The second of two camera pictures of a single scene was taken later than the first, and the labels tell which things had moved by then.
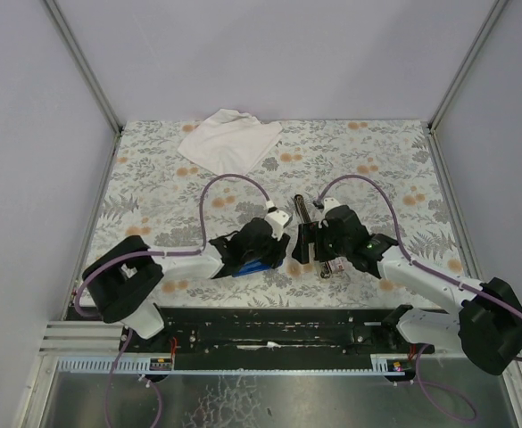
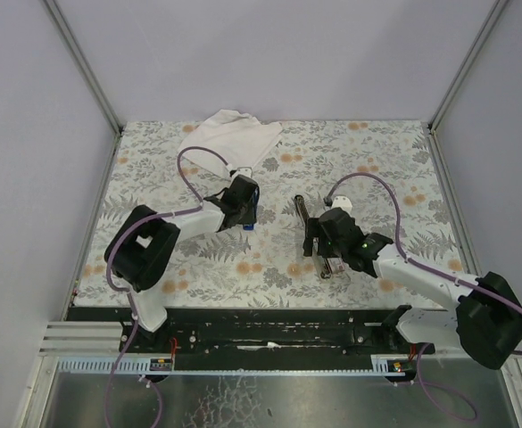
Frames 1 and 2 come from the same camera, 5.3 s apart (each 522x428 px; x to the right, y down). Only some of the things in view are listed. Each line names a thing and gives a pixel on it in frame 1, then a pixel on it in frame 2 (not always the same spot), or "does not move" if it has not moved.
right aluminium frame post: x=437 y=155 does not move
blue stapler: x=252 y=267 to x=256 y=201
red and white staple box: x=336 y=265 does not move
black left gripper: x=275 y=251 to x=246 y=207
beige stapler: x=304 y=218 does not move
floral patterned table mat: x=390 y=168 does not move
